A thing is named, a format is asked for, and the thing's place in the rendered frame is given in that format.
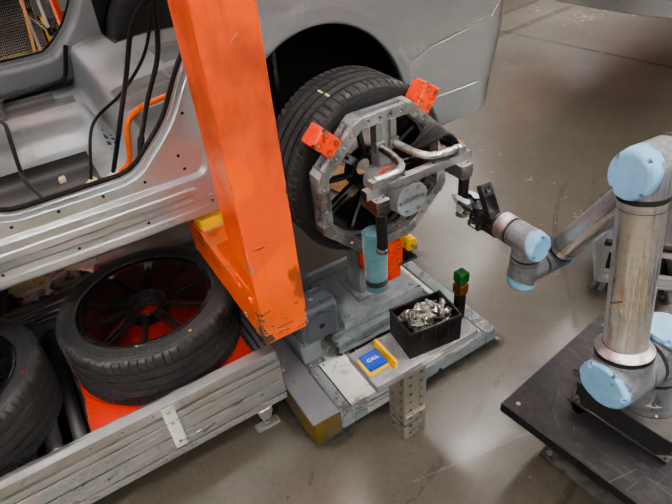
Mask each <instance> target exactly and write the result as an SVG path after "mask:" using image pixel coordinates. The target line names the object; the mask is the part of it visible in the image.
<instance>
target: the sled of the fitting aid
mask: <svg viewBox="0 0 672 504"><path fill-rule="evenodd" d="M427 294H429V292H427V291H426V290H425V289H424V288H423V287H421V286H420V292H419V293H417V294H415V295H413V296H411V297H409V298H407V299H405V300H404V301H402V302H400V303H398V304H396V305H394V306H392V307H390V308H393V307H395V306H398V305H401V304H403V303H406V302H408V301H411V300H414V299H416V298H419V297H422V296H424V295H427ZM390 308H388V309H386V310H384V311H382V312H380V313H378V314H376V315H375V316H373V317H371V318H369V319H367V320H365V321H363V322H361V323H359V324H357V325H355V326H353V327H351V328H349V329H347V330H344V328H343V327H342V326H341V325H340V324H339V323H338V324H339V327H338V328H339V329H338V330H336V331H334V332H332V333H330V334H328V335H327V336H325V337H324V340H325V341H326V342H327V343H328V345H329V346H330V347H331V348H332V349H333V350H334V352H335V353H336V354H337V355H338V356H339V355H341V354H343V353H345V352H347V351H349V350H350V349H352V348H354V347H356V346H358V345H360V344H362V343H364V342H365V341H367V340H369V339H371V338H373V337H375V336H377V335H378V334H380V333H382V332H384V331H386V330H388V329H390V312H389V309H390Z"/></svg>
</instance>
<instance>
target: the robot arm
mask: <svg viewBox="0 0 672 504"><path fill-rule="evenodd" d="M607 178H608V183H609V186H611V187H612V189H611V190H609V191H608V192H607V193H606V194H605V195H604V196H602V197H601V198H600V199H599V200H598V201H597V202H595V203H594V204H593V205H592V206H591V207H589V208H588V209H587V210H586V211H585V212H584V213H582V214H581V215H580V216H579V217H578V218H577V219H575V220H574V221H573V222H572V223H571V224H570V225H568V226H567V227H566V228H565V229H564V230H562V231H561V232H560V233H559V234H558V235H556V236H554V237H553V238H552V239H551V240H550V237H549V236H548V235H547V234H545V233H544V232H543V231H542V230H540V229H537V228H536V227H534V226H532V225H530V224H529V223H527V222H525V221H524V220H522V219H520V218H519V217H517V216H515V215H513V214H512V213H510V212H505V213H504V212H500V209H499V206H498V203H497V199H496V196H495V193H494V189H493V186H492V183H491V182H484V183H482V184H480V185H478V186H477V191H478V193H477V192H473V191H469V193H468V199H465V198H463V197H462V196H459V195H458V194H457V193H456V194H452V198H453V200H454V201H455V203H456V209H457V212H458V213H460V214H461V213H462V212H463V211H466V212H470V215H469V219H468V222H467V225H469V226H470V227H472V228H473V229H475V230H476V231H480V230H483V231H485V232H486V233H488V234H489V235H491V236H492V237H494V238H497V239H499V240H501V241H502V242H504V243H505V244H507V245H508V246H510V247H511V254H510V260H509V266H508V272H507V282H508V284H509V285H510V286H511V287H513V288H514V289H517V290H520V291H529V290H532V289H533V288H534V286H535V285H536V280H538V279H540V278H542V277H544V276H546V275H548V274H550V273H552V272H554V271H555V270H557V269H559V268H561V267H565V266H567V265H568V264H570V263H571V262H572V261H573V260H574V258H575V256H576V255H578V254H579V253H580V252H582V251H583V250H584V249H586V248H587V247H588V246H590V245H591V244H592V243H594V242H595V241H596V240H598V239H599V238H600V237H602V236H603V235H604V234H605V233H607V232H608V231H609V230H611V229H612V228H613V227H614V231H613V241H612V251H611V261H610V270H609V280H608V290H607V300H606V310H605V320H604V330H603V333H602V334H600V335H598V336H597V337H596V339H595V342H594V352H593V357H592V358H591V359H590V360H587V361H585V362H584V364H583V365H582V366H581V368H580V379H581V381H582V384H583V386H584V387H585V389H586V390H587V392H588V393H589V394H591V396H592V397H593V398H594V399H595V400H596V401H598V402H599V403H600V404H602V405H604V406H606V407H608V408H613V409H622V408H624V407H626V406H628V405H630V406H632V407H634V408H636V409H639V410H641V411H645V412H649V413H664V412H668V411H670V410H672V315H670V314H668V313H664V312H654V306H655V299H656V293H657V286H658V279H659V273H660V266H661V259H662V253H663V246H664V239H665V233H666V226H667V219H668V213H669V206H670V203H671V201H672V132H667V133H663V134H660V135H658V136H656V137H653V138H651V139H648V140H646V141H644V142H641V143H638V144H634V145H632V146H629V147H628V148H626V149H625V150H623V151H621V152H620V153H618V154H617V155H616V156H615V157H614V158H613V160H612V161H611V163H610V165H609V168H608V173H607ZM470 222H472V224H473V225H474V224H475V228H474V227H473V226H471V225H470ZM479 226H481V227H480V229H479Z"/></svg>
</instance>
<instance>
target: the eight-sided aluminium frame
mask: <svg viewBox="0 0 672 504"><path fill-rule="evenodd" d="M417 106H418V104H416V103H414V102H413V101H412V100H410V99H408V98H405V97H403V96H398V97H394V98H393V99H390V100H387V101H384V102H381V103H378V104H375V105H372V106H369V107H366V108H363V109H360V110H357V111H352V112H351V113H349V114H346V115H345V117H344V118H343V120H341V121H340V122H341V123H340V125H339V126H338V128H337V129H336V131H335V133H334V134H333V135H334V136H336V137H337V138H339V139H340V140H341V141H342V142H341V144H340V145H339V147H338V149H337V150H336V152H335V153H334V155H333V156H332V158H331V159H329V158H327V157H326V156H324V155H322V154H321V155H320V157H319V158H318V160H317V161H316V163H315V165H313V167H312V169H311V171H310V173H309V176H310V179H309V181H310V184H311V191H312V199H313V207H314V215H315V223H316V228H317V229H318V230H319V231H320V232H321V233H322V234H323V235H324V236H326V237H328V238H329V239H333V240H335V241H337V242H339V243H341V244H343V245H346V246H348V247H350V248H352V249H354V250H356V251H358V252H359V253H363V249H362V236H360V237H358V236H356V235H354V234H352V233H350V232H348V231H346V230H344V229H342V228H340V227H338V226H336V225H334V224H333V215H332V205H331V195H330V186H329V180H330V178H331V177H332V175H333V173H334V172H335V170H336V169H337V167H338V166H339V164H340V162H341V161H342V159H343V158H344V156H345V154H346V153H347V151H348V150H349V148H350V147H351V145H352V143H353V142H354V140H355V139H356V137H357V136H358V134H359V132H360V131H361V130H363V129H366V128H368V127H371V126H374V125H375V124H377V123H380V122H381V123H382V122H385V121H388V120H389V119H391V118H394V117H399V116H402V115H405V114H406V115H407V116H408V117H409V118H410V119H412V120H413V121H414V122H415V123H417V124H418V125H419V126H420V127H422V128H423V129H424V127H425V126H427V125H428V124H430V123H436V124H438V125H440V124H439V123H438V122H436V121H435V120H434V119H433V118H432V117H431V116H429V115H428V114H427V113H426V112H425V111H423V110H422V109H420V108H418V107H417ZM445 148H446V146H445V145H443V144H441V143H439V140H438V141H436V142H434V143H432V144H430V145H428V146H427V151H428V152H433V151H439V150H442V149H445ZM444 183H445V171H444V169H443V170H441V171H439V172H436V173H434V174H431V175H429V176H427V177H426V179H425V181H424V182H423V184H424V185H425V186H426V189H427V196H426V200H425V202H424V204H423V206H422V207H421V208H420V210H419V211H417V212H416V213H415V214H413V215H411V216H402V215H401V217H400V218H399V219H398V220H395V221H393V222H391V223H389V224H387V228H388V229H387V230H388V243H390V242H392V241H394V240H396V239H398V238H401V237H403V236H405V235H406V236H407V235H408V234H409V233H411V232H412V231H413V230H414V229H415V228H416V227H417V226H416V225H417V224H418V222H419V221H420V219H421V218H422V216H423V215H424V214H425V212H426V211H427V209H428V208H429V206H430V205H431V203H432V202H433V200H434V199H435V197H436V196H437V194H438V193H439V191H441V189H442V187H443V185H444Z"/></svg>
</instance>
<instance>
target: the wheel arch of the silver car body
mask: <svg viewBox="0 0 672 504"><path fill-rule="evenodd" d="M274 50H275V54H276V62H277V70H278V78H279V86H280V87H282V88H284V89H285V95H286V98H285V99H284V100H285V104H286V103H287V102H288V101H290V100H289V99H290V98H291V97H292V96H294V93H295V92H296V91H299V89H300V88H301V87H302V86H304V85H305V83H307V82H308V81H309V80H312V78H314V77H317V76H318V75H319V74H321V73H322V74H323V72H325V71H329V70H331V69H334V68H337V67H342V66H350V65H355V66H356V65H357V66H365V67H369V68H372V69H375V70H377V71H380V72H382V73H384V74H386V75H389V76H391V77H393V78H395V79H398V80H400V81H402V82H405V78H404V75H403V72H402V70H401V68H400V65H399V63H398V61H397V59H396V58H395V56H394V54H393V53H392V52H391V50H390V49H389V47H388V46H387V45H386V44H385V43H384V42H383V41H382V40H381V39H380V38H379V37H378V36H377V35H375V34H374V33H373V32H371V31H370V30H368V29H366V28H364V27H362V26H360V25H357V24H354V23H351V22H346V21H323V22H318V23H314V24H311V25H308V26H306V27H303V28H301V29H299V30H297V31H295V32H294V33H292V34H290V35H289V36H287V37H286V38H285V39H283V40H282V41H281V42H280V43H278V44H277V45H276V46H275V47H274V48H273V49H272V50H271V51H270V52H269V53H268V54H267V55H266V57H265V58H266V65H267V71H268V77H269V83H270V90H271V89H273V88H275V86H274V79H273V71H272V64H271V56H270V54H271V53H272V52H273V51H274ZM405 83H406V82H405Z"/></svg>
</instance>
